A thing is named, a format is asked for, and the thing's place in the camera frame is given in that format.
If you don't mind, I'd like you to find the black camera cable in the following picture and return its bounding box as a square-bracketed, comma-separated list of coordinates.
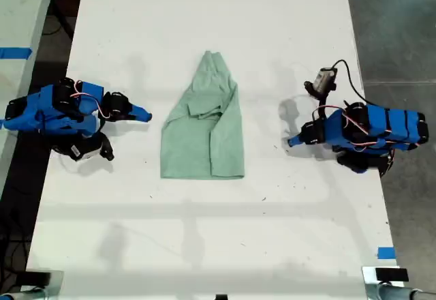
[332, 59, 376, 106]

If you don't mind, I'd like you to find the black grey camera box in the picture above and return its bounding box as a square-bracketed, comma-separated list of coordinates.
[303, 67, 339, 100]

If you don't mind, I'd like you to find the long blue tape strip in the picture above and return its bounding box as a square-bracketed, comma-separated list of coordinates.
[0, 47, 33, 59]

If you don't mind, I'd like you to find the small black box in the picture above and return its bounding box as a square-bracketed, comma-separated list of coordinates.
[19, 271, 52, 288]
[375, 267, 409, 283]

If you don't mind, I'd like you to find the silver metal clamp bracket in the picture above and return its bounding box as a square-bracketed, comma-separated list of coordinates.
[361, 265, 436, 300]
[0, 269, 65, 300]

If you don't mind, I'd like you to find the short blue tape piece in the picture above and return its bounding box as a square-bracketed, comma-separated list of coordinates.
[377, 246, 396, 260]

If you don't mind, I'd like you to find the pale green T-shirt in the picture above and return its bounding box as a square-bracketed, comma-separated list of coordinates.
[159, 50, 246, 181]

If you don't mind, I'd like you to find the black floor cable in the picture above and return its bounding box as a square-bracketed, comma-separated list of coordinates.
[42, 0, 76, 40]

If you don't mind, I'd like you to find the black white camera box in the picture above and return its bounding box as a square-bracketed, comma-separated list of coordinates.
[69, 132, 115, 162]

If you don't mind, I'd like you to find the black camera stalk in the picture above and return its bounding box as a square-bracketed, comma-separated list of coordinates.
[315, 91, 333, 122]

